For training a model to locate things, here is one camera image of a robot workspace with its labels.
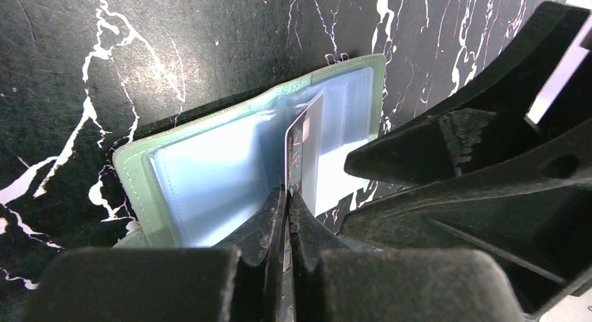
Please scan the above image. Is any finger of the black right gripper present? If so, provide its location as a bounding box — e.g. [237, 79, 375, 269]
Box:
[344, 1, 591, 186]
[340, 120, 591, 317]

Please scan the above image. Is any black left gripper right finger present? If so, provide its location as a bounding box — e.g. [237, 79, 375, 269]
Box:
[287, 193, 524, 321]

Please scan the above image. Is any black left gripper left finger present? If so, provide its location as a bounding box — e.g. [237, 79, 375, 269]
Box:
[25, 189, 287, 321]

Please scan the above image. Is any black VIP chip card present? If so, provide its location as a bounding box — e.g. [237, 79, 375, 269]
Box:
[283, 93, 325, 272]

